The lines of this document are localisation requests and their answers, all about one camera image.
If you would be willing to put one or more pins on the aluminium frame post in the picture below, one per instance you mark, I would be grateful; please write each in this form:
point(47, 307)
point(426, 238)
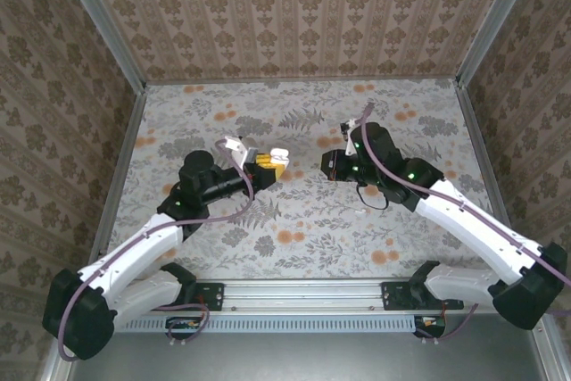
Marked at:
point(495, 19)
point(101, 19)

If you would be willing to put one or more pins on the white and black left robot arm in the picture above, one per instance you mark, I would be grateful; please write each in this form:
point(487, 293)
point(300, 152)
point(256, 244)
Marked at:
point(134, 251)

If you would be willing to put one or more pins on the black controller board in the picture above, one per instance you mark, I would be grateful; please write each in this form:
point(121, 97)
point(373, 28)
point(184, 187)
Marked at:
point(183, 326)
point(430, 325)

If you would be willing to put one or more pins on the grey metal sheet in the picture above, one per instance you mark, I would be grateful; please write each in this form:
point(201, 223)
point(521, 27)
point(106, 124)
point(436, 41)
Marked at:
point(290, 354)

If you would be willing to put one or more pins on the aluminium table edge rail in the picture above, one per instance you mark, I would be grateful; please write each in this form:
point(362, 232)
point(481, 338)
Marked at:
point(477, 140)
point(128, 140)

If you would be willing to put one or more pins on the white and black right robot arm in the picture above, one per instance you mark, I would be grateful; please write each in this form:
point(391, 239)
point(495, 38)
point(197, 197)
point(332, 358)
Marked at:
point(468, 220)

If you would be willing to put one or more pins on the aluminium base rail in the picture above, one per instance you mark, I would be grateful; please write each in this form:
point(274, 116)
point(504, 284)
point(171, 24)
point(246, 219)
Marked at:
point(290, 294)

